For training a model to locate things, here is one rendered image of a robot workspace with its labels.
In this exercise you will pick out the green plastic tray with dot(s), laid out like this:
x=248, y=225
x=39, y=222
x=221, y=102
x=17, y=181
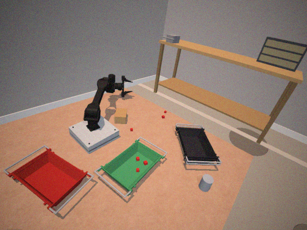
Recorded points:
x=123, y=167

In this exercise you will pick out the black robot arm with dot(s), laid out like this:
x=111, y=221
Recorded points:
x=92, y=113

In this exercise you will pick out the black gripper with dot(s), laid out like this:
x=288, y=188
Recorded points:
x=120, y=85

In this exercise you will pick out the grey cylinder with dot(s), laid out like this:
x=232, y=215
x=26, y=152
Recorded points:
x=206, y=182

